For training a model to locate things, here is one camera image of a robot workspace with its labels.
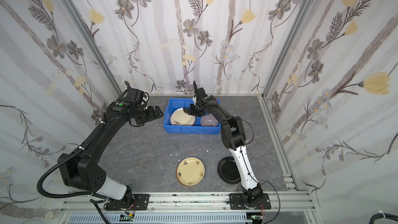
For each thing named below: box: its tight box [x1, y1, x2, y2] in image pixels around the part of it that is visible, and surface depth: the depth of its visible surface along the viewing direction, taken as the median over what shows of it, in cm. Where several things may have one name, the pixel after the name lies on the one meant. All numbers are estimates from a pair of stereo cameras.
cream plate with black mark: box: [169, 107, 196, 126], surface depth 104 cm
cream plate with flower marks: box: [175, 156, 206, 187], surface depth 84 cm
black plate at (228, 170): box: [217, 156, 241, 185], surface depth 82 cm
